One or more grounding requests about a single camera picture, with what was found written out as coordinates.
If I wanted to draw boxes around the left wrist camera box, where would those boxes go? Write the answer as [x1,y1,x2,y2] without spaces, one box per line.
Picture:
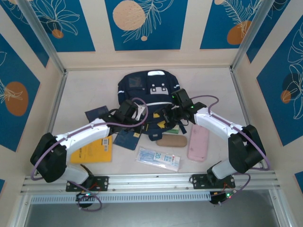
[134,105,145,120]

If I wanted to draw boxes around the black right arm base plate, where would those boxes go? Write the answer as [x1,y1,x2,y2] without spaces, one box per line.
[189,174,236,190]

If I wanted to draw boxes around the grey slotted cable duct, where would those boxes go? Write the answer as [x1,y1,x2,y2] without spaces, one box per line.
[29,192,212,204]

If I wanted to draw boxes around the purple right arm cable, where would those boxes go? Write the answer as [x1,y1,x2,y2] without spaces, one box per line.
[189,94,272,203]

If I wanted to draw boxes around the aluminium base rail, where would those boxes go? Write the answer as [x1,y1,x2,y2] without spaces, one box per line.
[20,171,282,195]

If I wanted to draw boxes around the aluminium frame post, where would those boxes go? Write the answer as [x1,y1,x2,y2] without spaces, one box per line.
[231,0,277,71]
[9,193,31,227]
[16,0,67,75]
[268,189,292,227]

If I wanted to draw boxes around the clear plastic packet blue contents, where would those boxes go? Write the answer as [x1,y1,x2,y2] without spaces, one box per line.
[135,146,183,173]

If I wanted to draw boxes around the brown glasses case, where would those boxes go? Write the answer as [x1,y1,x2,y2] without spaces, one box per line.
[156,134,188,148]

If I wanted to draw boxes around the navy book with yellow label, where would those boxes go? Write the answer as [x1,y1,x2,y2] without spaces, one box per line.
[112,129,141,151]
[84,105,110,122]

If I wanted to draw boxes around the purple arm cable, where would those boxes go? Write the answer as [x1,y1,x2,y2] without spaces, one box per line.
[31,97,149,211]
[189,94,272,203]

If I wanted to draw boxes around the left controller board with LED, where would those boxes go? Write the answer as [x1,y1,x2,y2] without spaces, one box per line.
[75,192,98,201]

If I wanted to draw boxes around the navy blue backpack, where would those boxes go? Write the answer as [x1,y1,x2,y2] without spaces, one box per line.
[117,69,189,142]

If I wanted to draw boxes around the green notebook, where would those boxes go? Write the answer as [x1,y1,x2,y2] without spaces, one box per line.
[168,124,181,135]

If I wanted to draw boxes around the right controller board with LED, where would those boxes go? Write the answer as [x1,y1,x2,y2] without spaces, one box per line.
[210,190,237,205]

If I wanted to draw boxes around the controller board with led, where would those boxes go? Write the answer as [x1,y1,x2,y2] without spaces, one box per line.
[75,192,98,201]
[210,190,237,205]

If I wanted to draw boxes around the yellow book with barcode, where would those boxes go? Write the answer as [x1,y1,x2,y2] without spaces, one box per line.
[70,135,113,164]

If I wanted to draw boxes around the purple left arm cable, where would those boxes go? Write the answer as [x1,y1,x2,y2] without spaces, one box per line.
[31,97,149,211]

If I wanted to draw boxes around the aluminium side rail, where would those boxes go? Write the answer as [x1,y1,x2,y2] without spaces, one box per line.
[229,67,265,171]
[35,70,69,175]

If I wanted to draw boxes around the pink pencil case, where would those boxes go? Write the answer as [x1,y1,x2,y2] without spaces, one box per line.
[187,124,210,163]

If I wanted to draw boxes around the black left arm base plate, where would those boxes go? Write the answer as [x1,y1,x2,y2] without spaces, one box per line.
[65,175,109,192]

